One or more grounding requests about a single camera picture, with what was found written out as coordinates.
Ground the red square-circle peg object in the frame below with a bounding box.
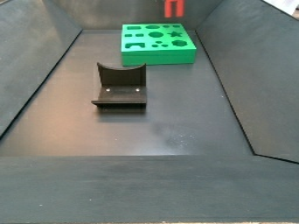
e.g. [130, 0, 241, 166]
[165, 0, 185, 18]

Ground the green shape-sorting board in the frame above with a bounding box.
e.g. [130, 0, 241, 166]
[121, 24, 197, 66]

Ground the black curved holder stand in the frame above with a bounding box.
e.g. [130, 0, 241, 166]
[91, 63, 147, 107]

